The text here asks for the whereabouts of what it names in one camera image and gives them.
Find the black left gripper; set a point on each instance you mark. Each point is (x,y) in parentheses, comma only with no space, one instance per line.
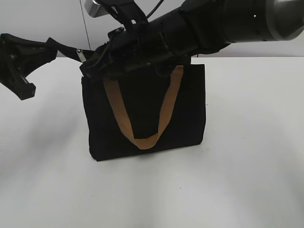
(17,50)

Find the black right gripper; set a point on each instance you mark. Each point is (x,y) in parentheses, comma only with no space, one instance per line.
(147,45)

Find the metal zipper pull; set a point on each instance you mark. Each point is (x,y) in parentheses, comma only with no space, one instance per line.
(81,55)

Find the black canvas tote bag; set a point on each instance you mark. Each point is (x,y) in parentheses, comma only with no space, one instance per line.
(144,113)

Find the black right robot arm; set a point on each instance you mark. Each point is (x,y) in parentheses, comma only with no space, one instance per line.
(195,27)

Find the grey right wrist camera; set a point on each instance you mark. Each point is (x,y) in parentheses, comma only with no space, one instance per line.
(94,9)

